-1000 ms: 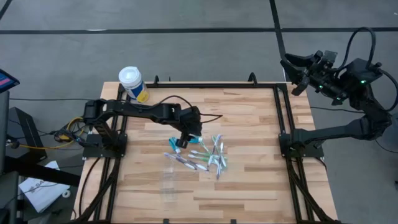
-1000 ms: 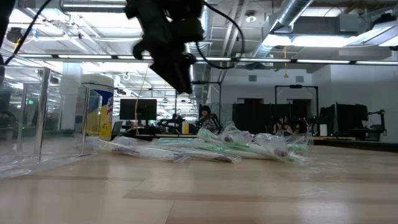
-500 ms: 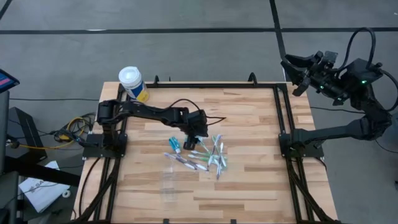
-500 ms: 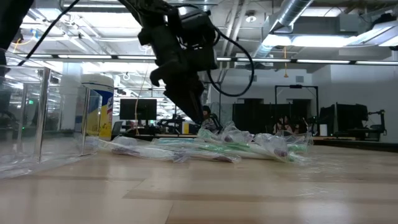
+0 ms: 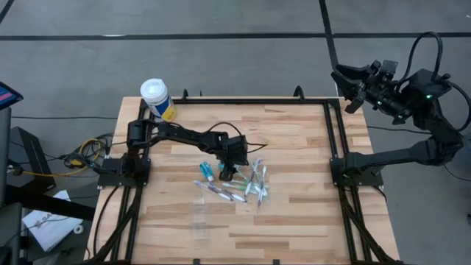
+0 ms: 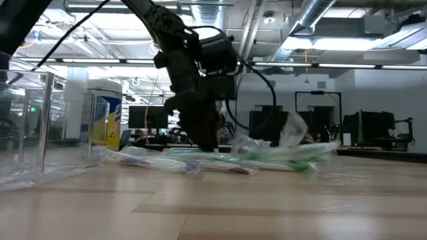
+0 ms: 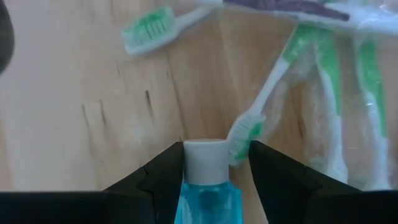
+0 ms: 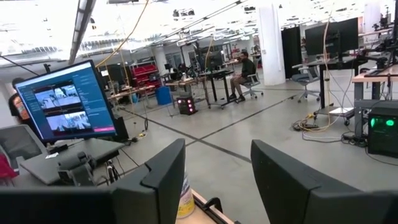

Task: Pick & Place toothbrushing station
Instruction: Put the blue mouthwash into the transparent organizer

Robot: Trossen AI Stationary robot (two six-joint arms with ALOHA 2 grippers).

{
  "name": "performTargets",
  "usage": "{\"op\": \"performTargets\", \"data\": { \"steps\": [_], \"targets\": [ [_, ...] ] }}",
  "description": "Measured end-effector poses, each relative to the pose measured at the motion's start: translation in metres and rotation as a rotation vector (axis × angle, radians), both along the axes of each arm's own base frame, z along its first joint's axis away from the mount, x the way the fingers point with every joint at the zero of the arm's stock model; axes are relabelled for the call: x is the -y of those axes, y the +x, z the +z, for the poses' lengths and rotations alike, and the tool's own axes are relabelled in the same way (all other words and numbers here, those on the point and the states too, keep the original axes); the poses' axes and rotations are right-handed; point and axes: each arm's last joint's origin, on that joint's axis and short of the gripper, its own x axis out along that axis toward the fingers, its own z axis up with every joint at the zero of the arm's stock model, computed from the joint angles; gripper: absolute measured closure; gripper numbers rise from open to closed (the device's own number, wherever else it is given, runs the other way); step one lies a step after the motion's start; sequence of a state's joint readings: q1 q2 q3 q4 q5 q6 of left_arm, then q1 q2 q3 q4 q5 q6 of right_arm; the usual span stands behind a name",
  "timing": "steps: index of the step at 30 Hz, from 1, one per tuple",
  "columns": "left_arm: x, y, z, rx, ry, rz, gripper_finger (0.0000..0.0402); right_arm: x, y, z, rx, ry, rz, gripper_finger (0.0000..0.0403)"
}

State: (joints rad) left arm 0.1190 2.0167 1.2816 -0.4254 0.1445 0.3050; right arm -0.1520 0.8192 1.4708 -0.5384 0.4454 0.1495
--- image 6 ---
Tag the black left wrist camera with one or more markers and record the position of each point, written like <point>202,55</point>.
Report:
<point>218,56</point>

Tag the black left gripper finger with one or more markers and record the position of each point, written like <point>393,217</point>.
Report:
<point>211,131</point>
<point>193,128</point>

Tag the grey ceiling air unit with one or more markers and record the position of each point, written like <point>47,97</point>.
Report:
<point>377,25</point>

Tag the yellow blue wipes canister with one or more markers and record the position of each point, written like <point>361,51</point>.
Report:
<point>111,116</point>

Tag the black computer monitor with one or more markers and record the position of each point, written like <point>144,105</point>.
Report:
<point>146,116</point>

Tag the round ceiling sensor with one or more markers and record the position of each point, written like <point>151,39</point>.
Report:
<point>269,19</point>

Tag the black metal rig frame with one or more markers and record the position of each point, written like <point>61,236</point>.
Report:
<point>317,92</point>

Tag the long ceiling light strip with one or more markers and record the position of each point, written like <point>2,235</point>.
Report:
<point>347,65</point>

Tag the grey wall vent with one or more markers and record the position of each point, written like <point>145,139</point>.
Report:
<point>321,84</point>

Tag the large silver ventilation duct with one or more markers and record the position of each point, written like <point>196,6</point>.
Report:
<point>313,13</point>

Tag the ribbed silver ventilation duct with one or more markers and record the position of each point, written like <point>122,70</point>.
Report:
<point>210,15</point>

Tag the black equipment stack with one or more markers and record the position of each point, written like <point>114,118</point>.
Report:
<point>373,126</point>

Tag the bright ceiling light panel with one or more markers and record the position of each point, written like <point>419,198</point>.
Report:
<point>333,43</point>

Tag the green toothbrush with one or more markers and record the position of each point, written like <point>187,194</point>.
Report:
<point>293,165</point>
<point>310,150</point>

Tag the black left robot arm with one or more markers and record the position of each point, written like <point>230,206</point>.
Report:
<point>146,13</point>

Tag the black partition screen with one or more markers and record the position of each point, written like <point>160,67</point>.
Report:
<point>263,123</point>

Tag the black background robot arm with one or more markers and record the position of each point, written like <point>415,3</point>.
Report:
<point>409,130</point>

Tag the clear acrylic organizer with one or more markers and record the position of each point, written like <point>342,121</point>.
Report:
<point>46,116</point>

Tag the grey laptop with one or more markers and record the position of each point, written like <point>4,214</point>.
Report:
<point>126,137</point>

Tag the purple toothbrush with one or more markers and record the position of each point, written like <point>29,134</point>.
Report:
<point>247,145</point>
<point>150,163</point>

